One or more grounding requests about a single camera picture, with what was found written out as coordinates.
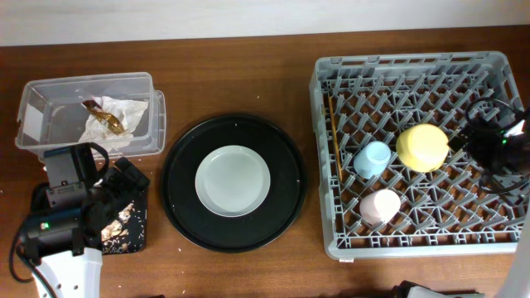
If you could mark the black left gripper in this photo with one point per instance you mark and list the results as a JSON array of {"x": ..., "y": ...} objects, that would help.
[{"x": 115, "y": 178}]

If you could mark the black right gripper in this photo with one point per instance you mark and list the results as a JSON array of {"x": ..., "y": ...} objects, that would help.
[{"x": 477, "y": 144}]

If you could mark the food scraps pile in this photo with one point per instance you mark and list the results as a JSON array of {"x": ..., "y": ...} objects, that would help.
[{"x": 127, "y": 233}]

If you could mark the yellow bowl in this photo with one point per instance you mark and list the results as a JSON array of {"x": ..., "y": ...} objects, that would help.
[{"x": 422, "y": 148}]

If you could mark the gold foil wrapper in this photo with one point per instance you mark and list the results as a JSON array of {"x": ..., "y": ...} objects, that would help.
[{"x": 112, "y": 122}]

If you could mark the white paper napkin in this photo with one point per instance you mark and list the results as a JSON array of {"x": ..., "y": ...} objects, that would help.
[{"x": 129, "y": 113}]

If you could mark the blue cup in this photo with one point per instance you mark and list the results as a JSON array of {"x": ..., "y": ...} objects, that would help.
[{"x": 372, "y": 160}]

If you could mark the pink cup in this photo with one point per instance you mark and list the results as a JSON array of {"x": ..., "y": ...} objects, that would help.
[{"x": 380, "y": 206}]

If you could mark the grey plate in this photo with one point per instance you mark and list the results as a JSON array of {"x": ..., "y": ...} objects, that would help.
[{"x": 232, "y": 181}]

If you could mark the wooden chopstick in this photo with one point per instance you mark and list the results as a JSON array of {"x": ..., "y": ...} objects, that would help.
[{"x": 335, "y": 139}]

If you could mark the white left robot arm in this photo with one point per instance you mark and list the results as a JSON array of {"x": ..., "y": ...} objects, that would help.
[{"x": 61, "y": 274}]

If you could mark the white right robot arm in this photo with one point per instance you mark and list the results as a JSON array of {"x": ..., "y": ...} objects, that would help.
[{"x": 516, "y": 283}]

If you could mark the clear plastic waste bin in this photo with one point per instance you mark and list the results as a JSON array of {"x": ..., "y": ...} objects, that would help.
[{"x": 51, "y": 114}]

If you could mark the grey dishwasher rack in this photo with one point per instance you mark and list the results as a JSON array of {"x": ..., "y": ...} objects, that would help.
[{"x": 454, "y": 210}]

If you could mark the black rectangular tray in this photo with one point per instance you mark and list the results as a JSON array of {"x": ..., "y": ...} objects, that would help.
[{"x": 109, "y": 216}]

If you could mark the round black serving tray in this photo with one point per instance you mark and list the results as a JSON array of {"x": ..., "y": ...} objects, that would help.
[{"x": 243, "y": 233}]

